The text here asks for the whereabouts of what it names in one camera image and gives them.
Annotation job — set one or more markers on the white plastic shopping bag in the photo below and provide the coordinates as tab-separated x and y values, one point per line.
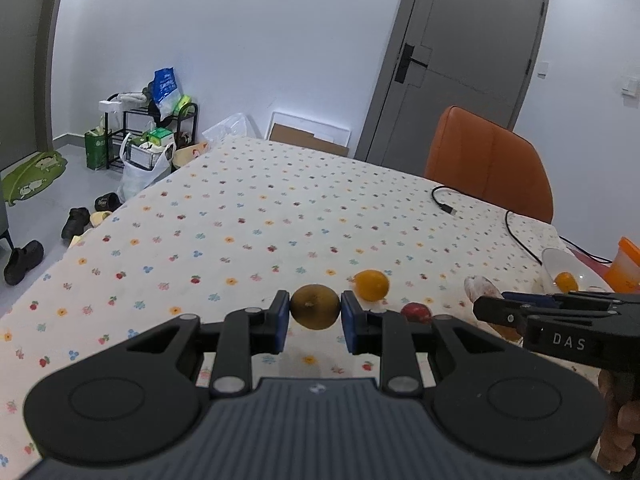
142	172

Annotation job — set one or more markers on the yellow slipper back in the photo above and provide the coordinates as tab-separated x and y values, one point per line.
96	218

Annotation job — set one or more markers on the small white wall switch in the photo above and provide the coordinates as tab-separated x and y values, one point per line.
542	69

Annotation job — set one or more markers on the black shoe near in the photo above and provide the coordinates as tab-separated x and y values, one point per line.
21	261

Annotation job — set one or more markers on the orange lidded plastic cup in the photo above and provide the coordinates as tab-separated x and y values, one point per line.
623	275

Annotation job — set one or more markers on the small mandarin orange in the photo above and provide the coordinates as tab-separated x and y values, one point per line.
371	285

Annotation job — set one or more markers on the brown kiwi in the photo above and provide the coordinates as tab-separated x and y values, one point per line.
315	307

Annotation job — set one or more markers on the green frog floor mat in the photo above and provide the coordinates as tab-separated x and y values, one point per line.
32	176

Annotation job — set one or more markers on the yellow slipper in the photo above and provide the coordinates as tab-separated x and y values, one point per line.
75	240
96	218

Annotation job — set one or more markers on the blue plastic bag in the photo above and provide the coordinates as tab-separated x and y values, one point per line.
166	92

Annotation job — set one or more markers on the yellow slipper front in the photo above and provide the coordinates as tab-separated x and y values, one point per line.
75	240

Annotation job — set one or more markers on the large orange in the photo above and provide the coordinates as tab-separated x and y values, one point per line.
507	333
566	282

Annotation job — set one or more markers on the dark red plum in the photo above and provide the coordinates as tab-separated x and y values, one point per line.
417	313

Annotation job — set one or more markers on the grey door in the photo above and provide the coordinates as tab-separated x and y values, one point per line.
480	56

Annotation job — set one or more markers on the orange leather chair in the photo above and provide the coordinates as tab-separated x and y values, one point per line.
488	162

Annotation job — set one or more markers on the black door handle lock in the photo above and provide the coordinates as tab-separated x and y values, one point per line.
405	59

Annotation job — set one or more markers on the white ceramic bowl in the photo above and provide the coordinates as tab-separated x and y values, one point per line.
557	261

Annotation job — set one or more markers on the floral white tablecloth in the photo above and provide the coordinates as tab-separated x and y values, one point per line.
236	225

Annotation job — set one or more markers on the white framed cardboard panel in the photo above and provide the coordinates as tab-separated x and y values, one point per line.
307	133

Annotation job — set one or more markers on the black metal shelf rack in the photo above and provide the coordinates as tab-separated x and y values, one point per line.
135	133

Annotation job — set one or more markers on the clear plastic bag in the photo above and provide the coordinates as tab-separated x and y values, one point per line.
237	125

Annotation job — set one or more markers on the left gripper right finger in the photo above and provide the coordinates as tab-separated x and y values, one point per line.
386	335

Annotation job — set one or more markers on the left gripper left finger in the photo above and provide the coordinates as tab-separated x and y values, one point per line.
241	335

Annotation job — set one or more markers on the black slipper back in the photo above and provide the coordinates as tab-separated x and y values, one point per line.
107	202

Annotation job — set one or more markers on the person right hand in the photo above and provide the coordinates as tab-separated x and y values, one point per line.
617	448

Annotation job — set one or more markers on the green carton box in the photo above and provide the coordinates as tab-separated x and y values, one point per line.
96	148

